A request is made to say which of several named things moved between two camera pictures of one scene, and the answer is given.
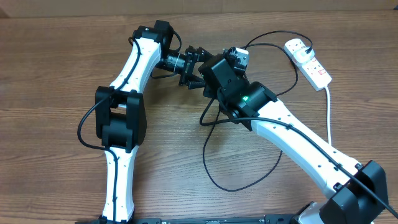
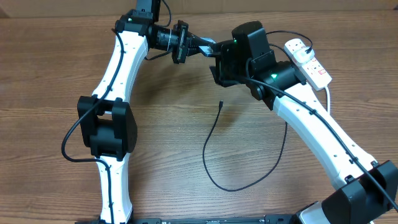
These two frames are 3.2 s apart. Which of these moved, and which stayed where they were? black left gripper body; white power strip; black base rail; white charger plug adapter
Moved: black left gripper body
Stayed: white charger plug adapter; black base rail; white power strip
